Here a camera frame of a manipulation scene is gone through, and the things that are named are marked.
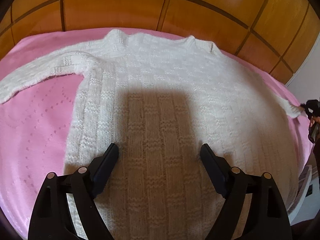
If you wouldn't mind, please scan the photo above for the wooden panelled headboard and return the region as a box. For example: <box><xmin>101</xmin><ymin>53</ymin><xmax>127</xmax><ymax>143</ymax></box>
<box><xmin>1</xmin><ymin>0</ymin><xmax>319</xmax><ymax>83</ymax></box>

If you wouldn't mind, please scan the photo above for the person's right hand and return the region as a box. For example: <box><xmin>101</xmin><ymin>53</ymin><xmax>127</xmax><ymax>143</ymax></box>
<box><xmin>309</xmin><ymin>116</ymin><xmax>320</xmax><ymax>129</ymax></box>

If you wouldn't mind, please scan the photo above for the white knitted sweater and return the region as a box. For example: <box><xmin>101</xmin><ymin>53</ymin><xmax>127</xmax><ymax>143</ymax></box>
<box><xmin>1</xmin><ymin>29</ymin><xmax>300</xmax><ymax>239</ymax></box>

